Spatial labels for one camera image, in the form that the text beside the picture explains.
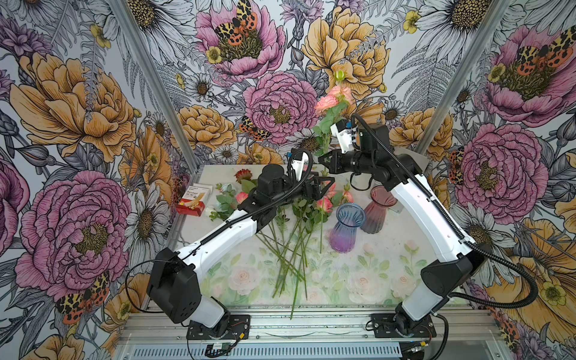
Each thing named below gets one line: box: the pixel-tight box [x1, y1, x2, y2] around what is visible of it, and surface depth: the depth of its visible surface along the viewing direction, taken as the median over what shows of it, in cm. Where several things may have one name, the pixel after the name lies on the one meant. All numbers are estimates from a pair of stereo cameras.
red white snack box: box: [175, 183, 213, 217], surface depth 105 cm
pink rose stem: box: [312, 69, 352, 156], surface depth 66 cm
